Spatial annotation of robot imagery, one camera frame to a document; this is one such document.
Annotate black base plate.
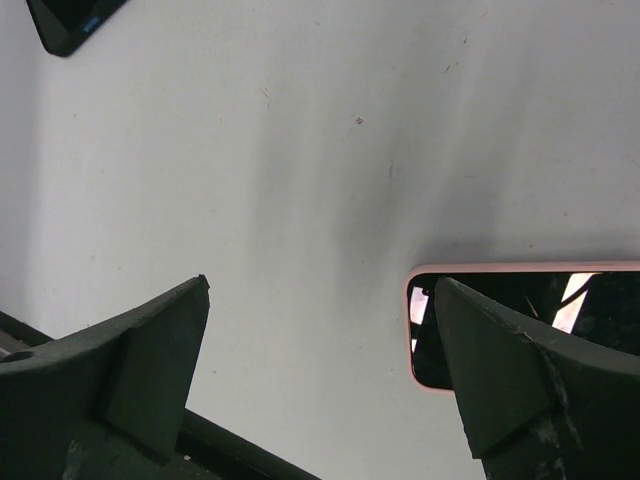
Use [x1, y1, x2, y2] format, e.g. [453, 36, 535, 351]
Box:
[0, 310, 321, 480]

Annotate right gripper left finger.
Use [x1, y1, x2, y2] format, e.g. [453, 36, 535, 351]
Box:
[1, 275, 210, 479]

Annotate blue phone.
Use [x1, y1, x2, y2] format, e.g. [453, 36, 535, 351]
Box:
[26, 0, 126, 58]

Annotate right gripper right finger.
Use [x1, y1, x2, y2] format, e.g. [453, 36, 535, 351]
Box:
[435, 278, 639, 479]

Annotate phone in pink case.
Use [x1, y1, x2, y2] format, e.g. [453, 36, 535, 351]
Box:
[403, 260, 639, 393]

